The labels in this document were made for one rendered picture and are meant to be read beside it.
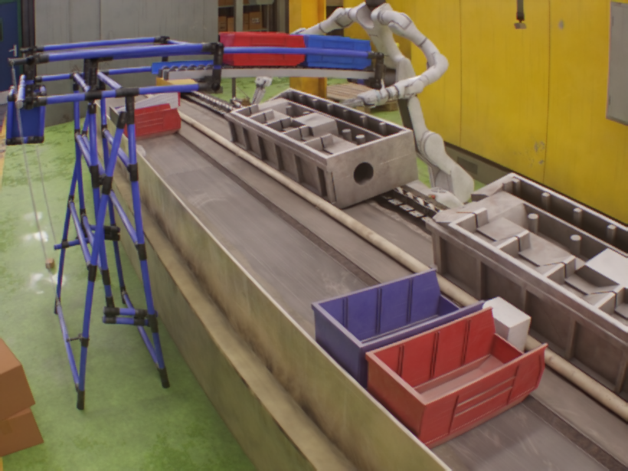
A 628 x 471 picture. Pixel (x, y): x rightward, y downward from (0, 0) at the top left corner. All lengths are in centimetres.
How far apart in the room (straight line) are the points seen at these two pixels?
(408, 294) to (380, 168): 86
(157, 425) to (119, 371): 42
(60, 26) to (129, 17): 103
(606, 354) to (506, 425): 28
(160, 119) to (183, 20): 529
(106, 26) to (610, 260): 756
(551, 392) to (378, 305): 46
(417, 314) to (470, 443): 44
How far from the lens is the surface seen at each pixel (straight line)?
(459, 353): 128
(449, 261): 164
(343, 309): 131
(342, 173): 210
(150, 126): 332
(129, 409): 245
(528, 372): 121
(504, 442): 117
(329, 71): 242
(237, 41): 222
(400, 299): 139
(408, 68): 335
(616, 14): 364
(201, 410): 240
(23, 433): 233
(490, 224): 164
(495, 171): 482
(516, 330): 135
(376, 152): 216
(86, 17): 830
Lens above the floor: 153
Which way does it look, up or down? 24 degrees down
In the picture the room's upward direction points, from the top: 1 degrees counter-clockwise
